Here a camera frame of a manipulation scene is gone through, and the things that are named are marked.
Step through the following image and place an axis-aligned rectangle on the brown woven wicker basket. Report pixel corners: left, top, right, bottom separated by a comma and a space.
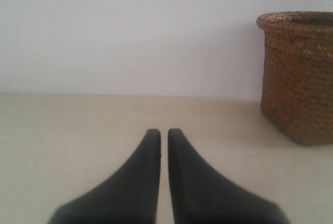
257, 11, 332, 146

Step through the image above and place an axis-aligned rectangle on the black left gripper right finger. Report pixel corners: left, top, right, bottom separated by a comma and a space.
168, 128, 284, 223

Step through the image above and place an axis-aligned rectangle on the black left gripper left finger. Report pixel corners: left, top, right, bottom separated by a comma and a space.
49, 129, 161, 223

